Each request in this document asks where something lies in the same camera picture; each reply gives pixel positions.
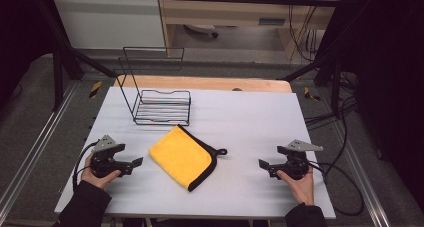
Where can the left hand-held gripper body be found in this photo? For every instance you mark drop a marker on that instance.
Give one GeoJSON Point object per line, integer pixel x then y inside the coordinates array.
{"type": "Point", "coordinates": [104, 163]}

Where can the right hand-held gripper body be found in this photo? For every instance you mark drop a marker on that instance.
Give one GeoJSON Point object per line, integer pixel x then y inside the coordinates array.
{"type": "Point", "coordinates": [295, 163]}

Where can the yellow towel with black trim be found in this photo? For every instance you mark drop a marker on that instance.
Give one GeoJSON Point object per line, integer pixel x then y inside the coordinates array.
{"type": "Point", "coordinates": [180, 157]}

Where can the person's left hand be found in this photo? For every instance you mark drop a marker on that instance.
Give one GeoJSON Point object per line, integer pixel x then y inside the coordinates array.
{"type": "Point", "coordinates": [91, 180]}

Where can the person's right hand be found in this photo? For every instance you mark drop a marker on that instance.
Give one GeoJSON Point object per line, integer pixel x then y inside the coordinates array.
{"type": "Point", "coordinates": [303, 190]}

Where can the yellow black floor tape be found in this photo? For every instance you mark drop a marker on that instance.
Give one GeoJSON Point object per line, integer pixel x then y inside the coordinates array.
{"type": "Point", "coordinates": [95, 89]}
{"type": "Point", "coordinates": [307, 92]}

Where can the small dark table grommet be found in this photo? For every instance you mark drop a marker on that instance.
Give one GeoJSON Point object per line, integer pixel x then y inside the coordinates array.
{"type": "Point", "coordinates": [237, 89]}

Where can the dark curtain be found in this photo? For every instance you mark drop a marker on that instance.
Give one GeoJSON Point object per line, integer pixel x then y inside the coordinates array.
{"type": "Point", "coordinates": [20, 20]}
{"type": "Point", "coordinates": [393, 70]}

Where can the white cabinet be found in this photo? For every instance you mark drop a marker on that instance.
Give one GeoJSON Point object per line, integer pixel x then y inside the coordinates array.
{"type": "Point", "coordinates": [106, 23]}

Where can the white chair base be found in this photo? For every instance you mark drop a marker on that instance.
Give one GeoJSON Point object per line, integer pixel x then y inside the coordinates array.
{"type": "Point", "coordinates": [201, 28]}

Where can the light wooden desk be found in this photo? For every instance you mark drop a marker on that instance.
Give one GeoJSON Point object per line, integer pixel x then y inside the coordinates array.
{"type": "Point", "coordinates": [216, 12]}

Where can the aluminium floor rail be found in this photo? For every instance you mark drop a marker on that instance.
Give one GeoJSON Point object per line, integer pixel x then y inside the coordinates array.
{"type": "Point", "coordinates": [366, 190]}
{"type": "Point", "coordinates": [38, 142]}

